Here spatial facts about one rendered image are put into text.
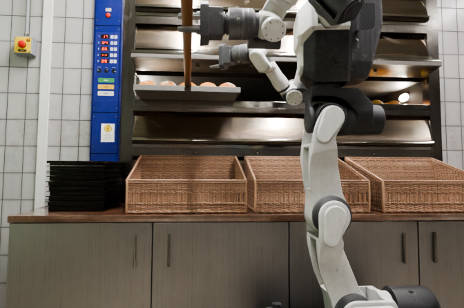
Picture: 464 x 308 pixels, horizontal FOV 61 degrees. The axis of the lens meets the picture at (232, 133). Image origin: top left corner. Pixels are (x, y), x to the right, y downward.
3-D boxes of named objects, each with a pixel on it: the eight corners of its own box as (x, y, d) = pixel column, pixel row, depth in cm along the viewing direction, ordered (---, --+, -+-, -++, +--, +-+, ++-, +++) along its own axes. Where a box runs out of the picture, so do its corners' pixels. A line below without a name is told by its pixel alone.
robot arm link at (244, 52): (237, 50, 179) (259, 46, 173) (245, 39, 186) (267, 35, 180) (244, 72, 185) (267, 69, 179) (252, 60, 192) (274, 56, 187)
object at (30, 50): (18, 56, 227) (19, 39, 228) (36, 56, 228) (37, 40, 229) (12, 53, 220) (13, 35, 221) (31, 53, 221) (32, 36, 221)
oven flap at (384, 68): (130, 56, 217) (136, 70, 237) (442, 65, 232) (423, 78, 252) (130, 52, 218) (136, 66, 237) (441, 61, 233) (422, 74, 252)
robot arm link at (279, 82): (264, 69, 189) (285, 100, 197) (264, 78, 181) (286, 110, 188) (284, 58, 185) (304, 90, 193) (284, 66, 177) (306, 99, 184)
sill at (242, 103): (134, 107, 236) (134, 100, 237) (424, 112, 251) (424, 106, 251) (132, 106, 230) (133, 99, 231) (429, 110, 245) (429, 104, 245)
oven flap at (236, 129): (132, 143, 228) (135, 112, 236) (430, 146, 243) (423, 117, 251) (131, 140, 224) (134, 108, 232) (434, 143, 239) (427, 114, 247)
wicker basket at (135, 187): (137, 204, 224) (139, 155, 226) (237, 203, 230) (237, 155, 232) (123, 214, 176) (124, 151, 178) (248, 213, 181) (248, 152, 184)
